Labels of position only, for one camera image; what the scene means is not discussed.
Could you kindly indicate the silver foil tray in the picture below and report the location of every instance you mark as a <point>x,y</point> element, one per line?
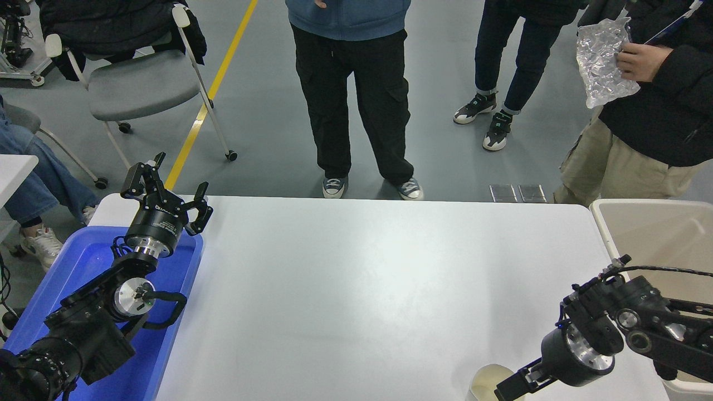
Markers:
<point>599,61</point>

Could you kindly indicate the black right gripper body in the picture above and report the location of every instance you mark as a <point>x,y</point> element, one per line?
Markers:
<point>560,362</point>

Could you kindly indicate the black equipment stand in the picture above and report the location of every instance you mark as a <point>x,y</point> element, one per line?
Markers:
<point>16,50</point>

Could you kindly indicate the white paper cup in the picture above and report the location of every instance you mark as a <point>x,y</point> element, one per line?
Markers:
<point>484,384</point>

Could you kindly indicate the person holding foil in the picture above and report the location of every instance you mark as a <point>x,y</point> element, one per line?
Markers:
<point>668,122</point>

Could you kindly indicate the white side table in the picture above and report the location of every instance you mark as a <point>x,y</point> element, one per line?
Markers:
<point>14,172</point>

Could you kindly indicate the large pale bin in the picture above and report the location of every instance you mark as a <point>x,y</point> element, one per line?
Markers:
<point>657,234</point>

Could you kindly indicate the blue plastic tray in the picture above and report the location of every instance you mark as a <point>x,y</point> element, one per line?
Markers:
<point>89,262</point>

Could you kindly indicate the silver floor socket plate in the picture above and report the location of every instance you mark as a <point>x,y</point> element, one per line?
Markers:
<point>503,193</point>
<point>532,193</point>

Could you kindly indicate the grey seat rolling chair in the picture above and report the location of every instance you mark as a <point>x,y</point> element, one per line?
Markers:
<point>139,83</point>

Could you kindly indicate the walking person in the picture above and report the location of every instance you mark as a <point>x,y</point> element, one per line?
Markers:
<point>529,50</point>

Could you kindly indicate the black jacket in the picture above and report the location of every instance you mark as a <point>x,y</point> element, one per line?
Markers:
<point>106,22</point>

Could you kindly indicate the grey chair with casters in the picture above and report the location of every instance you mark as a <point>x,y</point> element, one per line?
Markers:
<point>22,117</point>

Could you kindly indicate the foil holder's left hand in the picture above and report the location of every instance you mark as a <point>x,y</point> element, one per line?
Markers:
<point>643,61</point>

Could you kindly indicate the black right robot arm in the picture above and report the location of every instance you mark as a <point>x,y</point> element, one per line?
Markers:
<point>640,301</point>

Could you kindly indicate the seated person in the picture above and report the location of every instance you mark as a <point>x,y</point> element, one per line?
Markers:
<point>39,178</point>

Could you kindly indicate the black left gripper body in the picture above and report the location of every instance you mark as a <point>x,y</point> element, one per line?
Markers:
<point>159,225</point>

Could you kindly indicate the standing person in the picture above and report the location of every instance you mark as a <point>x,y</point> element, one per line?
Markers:
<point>345,83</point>

